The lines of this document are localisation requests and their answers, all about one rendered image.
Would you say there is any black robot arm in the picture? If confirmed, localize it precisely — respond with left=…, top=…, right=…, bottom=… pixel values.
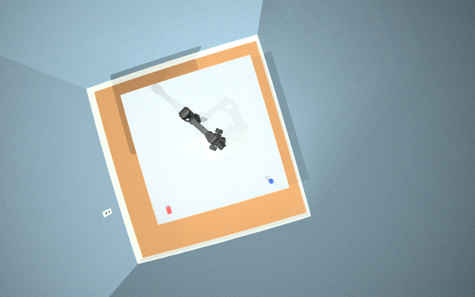
left=178, top=107, right=226, bottom=150

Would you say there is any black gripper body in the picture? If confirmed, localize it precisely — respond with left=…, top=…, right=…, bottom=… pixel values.
left=209, top=128, right=223, bottom=151

